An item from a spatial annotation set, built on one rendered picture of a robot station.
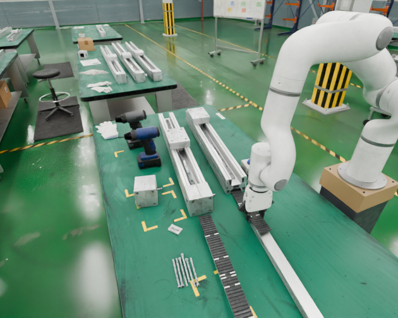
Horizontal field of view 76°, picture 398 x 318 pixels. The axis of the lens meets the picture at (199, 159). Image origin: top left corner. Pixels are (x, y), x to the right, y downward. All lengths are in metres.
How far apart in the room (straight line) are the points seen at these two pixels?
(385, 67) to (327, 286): 0.69
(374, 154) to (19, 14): 15.54
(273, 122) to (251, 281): 0.51
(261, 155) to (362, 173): 0.54
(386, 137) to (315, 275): 0.57
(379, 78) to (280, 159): 0.41
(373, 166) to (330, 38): 0.63
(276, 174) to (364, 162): 0.52
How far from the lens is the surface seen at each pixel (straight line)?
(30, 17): 15.84
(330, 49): 0.78
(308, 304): 0.90
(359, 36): 0.79
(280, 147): 0.78
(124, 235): 1.07
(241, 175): 1.17
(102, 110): 2.67
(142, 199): 1.13
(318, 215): 1.19
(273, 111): 0.78
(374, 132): 1.17
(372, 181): 1.29
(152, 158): 1.35
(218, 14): 7.21
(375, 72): 0.97
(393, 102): 1.12
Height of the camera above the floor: 1.57
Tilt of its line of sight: 34 degrees down
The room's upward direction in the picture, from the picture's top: 1 degrees counter-clockwise
